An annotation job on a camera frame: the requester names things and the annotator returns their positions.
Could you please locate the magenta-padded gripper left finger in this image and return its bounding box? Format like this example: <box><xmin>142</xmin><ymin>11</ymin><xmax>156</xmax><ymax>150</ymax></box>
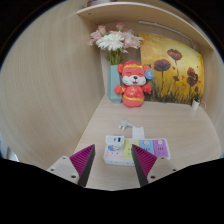
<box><xmin>46</xmin><ymin>143</ymin><xmax>97</xmax><ymax>188</ymax></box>

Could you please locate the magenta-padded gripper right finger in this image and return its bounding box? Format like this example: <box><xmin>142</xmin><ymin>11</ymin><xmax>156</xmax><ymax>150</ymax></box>
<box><xmin>131</xmin><ymin>144</ymin><xmax>178</xmax><ymax>187</ymax></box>

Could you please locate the white pastel-coloured power strip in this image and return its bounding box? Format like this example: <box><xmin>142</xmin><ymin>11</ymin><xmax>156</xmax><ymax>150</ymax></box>
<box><xmin>102</xmin><ymin>134</ymin><xmax>172</xmax><ymax>167</ymax></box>

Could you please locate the red plush toy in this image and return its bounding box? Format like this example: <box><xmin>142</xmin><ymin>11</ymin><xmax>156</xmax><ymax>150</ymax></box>
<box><xmin>113</xmin><ymin>60</ymin><xmax>155</xmax><ymax>109</ymax></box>

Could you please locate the small plant in white pot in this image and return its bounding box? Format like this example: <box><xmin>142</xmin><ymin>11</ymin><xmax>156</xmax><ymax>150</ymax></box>
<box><xmin>191</xmin><ymin>91</ymin><xmax>202</xmax><ymax>111</ymax></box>

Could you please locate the teal vase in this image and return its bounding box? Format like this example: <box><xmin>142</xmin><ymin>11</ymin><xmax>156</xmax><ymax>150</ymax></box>
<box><xmin>106</xmin><ymin>63</ymin><xmax>124</xmax><ymax>104</ymax></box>

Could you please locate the yellow poppy painting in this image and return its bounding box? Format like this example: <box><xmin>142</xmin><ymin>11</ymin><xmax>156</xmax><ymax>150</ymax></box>
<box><xmin>138</xmin><ymin>32</ymin><xmax>205</xmax><ymax>105</ymax></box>

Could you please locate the pink and white flower bouquet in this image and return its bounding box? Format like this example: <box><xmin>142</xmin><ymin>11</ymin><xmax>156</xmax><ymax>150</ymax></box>
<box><xmin>88</xmin><ymin>22</ymin><xmax>145</xmax><ymax>66</ymax></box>

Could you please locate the white light bar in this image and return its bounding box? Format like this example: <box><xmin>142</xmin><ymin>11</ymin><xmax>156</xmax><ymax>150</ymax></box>
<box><xmin>137</xmin><ymin>20</ymin><xmax>198</xmax><ymax>52</ymax></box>

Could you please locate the wooden shelf unit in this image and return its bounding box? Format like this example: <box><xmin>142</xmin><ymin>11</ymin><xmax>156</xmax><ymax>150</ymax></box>
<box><xmin>76</xmin><ymin>0</ymin><xmax>215</xmax><ymax>51</ymax></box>

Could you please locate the white power strip plug cable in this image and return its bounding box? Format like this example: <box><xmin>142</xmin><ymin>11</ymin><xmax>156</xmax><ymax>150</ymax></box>
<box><xmin>118</xmin><ymin>119</ymin><xmax>145</xmax><ymax>141</ymax></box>

